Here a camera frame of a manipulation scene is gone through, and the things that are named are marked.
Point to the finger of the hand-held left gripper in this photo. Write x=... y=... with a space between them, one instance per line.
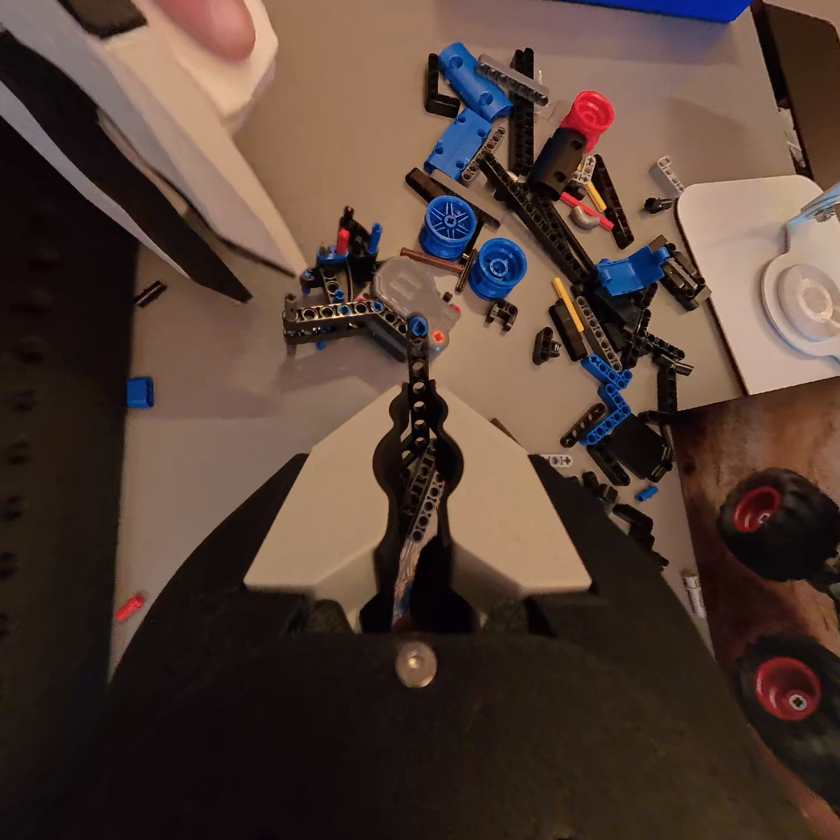
x=39 y=121
x=197 y=170

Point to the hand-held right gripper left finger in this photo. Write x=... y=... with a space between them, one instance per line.
x=315 y=525

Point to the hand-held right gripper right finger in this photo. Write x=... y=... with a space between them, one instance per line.
x=525 y=525

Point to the black bent long beam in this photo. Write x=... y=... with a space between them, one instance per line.
x=420 y=394

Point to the blue long pin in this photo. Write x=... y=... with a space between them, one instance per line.
x=418 y=325

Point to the black grey motor assembly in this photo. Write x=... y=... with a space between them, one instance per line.
x=407 y=289

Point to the grey desk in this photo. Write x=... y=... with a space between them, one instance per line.
x=262 y=407

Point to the dark desk pad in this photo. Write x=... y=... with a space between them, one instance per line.
x=814 y=98

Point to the person's left hand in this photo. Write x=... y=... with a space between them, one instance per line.
x=210 y=26

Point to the light grey angle connector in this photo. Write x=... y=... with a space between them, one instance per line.
x=554 y=460

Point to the black angled connector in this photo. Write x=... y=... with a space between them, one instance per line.
x=600 y=489
x=640 y=525

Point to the black straight beam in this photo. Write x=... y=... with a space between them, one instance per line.
x=410 y=505
x=431 y=489

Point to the blue small pin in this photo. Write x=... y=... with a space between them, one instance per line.
x=646 y=493

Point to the black square flat panel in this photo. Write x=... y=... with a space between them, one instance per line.
x=640 y=446

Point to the blue angle beam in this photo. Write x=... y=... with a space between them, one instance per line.
x=610 y=413
x=607 y=374

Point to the white small bushing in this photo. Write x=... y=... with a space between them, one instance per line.
x=694 y=594

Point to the black bent liftarm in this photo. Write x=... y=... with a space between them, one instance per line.
x=668 y=394

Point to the black flat tile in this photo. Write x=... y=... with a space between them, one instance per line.
x=420 y=184

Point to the red small pin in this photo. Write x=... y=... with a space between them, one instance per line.
x=129 y=607

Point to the dark grey holed beam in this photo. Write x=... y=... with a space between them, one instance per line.
x=597 y=334

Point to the black small connector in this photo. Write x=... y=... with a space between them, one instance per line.
x=502 y=315

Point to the blue flat holed panel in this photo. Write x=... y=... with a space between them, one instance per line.
x=459 y=141

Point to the heap of black beams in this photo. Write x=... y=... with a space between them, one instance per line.
x=643 y=341

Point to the blue curved panel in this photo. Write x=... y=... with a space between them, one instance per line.
x=469 y=79

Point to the blue small connector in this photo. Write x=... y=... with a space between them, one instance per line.
x=140 y=392

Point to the toy truck box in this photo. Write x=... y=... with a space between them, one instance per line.
x=722 y=623

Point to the blue wheel rim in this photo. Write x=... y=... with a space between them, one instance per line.
x=499 y=269
x=449 y=223

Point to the black thin beam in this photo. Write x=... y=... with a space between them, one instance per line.
x=466 y=272

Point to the grey long beam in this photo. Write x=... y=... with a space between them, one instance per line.
x=512 y=79

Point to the black dotted mat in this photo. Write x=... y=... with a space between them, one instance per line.
x=59 y=459

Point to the blue hinged fender panel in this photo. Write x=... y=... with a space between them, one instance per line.
x=627 y=275

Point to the white rounded board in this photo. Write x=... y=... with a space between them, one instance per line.
x=722 y=295

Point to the red axle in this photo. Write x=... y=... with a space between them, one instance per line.
x=604 y=222

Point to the black curved panel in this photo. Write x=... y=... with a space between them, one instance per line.
x=554 y=161

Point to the yellow short axle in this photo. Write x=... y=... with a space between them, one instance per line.
x=595 y=195

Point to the red wheel rim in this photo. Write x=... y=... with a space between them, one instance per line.
x=590 y=115

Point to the light grey small connector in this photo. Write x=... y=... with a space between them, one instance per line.
x=584 y=172

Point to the black stubby pin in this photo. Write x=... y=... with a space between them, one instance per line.
x=658 y=205

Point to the light grey short beam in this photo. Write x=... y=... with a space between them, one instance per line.
x=664 y=176

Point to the blue storage bin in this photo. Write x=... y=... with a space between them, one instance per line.
x=689 y=8

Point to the black bracket piece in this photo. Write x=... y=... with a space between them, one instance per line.
x=433 y=98

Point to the black rectangular frame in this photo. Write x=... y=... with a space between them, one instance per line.
x=686 y=279

